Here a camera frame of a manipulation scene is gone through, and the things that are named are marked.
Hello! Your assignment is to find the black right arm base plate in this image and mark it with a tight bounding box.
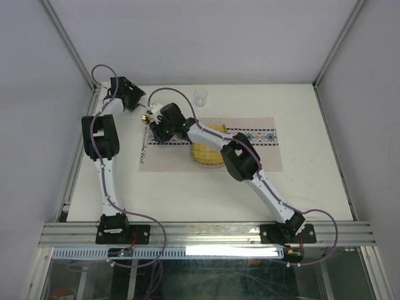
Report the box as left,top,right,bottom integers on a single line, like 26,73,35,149
259,224,316,246

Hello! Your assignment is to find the right aluminium frame post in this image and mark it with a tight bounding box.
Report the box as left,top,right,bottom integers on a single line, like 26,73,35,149
312,0,368,90

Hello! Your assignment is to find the aluminium frame post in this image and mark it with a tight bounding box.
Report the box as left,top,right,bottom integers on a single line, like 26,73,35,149
312,0,368,90
38,0,96,92

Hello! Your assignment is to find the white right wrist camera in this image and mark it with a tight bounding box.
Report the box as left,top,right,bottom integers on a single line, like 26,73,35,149
146,103,163,123

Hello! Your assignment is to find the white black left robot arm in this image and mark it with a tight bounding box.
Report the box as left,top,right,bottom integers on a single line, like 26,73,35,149
81,76,145,243

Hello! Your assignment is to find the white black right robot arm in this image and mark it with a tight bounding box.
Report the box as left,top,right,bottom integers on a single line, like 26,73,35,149
147,103,306,242

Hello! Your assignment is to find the patterned white placemat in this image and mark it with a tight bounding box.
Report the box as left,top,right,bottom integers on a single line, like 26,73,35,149
139,117,283,172

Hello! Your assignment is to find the aluminium front mounting rail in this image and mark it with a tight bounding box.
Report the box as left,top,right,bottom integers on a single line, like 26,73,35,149
39,221,376,248

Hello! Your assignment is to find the gold spoon green handle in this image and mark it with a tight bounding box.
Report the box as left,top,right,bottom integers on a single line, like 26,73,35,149
141,114,154,125

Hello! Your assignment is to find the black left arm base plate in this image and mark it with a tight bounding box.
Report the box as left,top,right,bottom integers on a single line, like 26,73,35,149
95,225,151,245

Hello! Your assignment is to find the yellow woven pattern plate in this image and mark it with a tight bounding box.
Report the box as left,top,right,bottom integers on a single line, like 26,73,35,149
191,142,224,167

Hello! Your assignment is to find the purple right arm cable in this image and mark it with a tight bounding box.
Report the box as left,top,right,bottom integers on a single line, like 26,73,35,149
146,87,339,268

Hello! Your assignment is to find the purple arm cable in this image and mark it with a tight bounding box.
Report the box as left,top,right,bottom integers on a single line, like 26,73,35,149
146,87,339,268
91,64,168,300

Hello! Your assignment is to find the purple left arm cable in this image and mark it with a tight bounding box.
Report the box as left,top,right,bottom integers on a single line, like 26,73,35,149
91,64,168,300

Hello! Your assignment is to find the left aluminium frame post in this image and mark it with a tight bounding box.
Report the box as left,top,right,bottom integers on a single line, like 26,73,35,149
38,0,96,92

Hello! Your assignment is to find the white slotted cable duct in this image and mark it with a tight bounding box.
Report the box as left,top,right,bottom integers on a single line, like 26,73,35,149
52,246,284,260

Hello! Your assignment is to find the clear drinking glass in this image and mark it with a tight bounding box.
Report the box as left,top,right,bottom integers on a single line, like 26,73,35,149
193,89,208,108

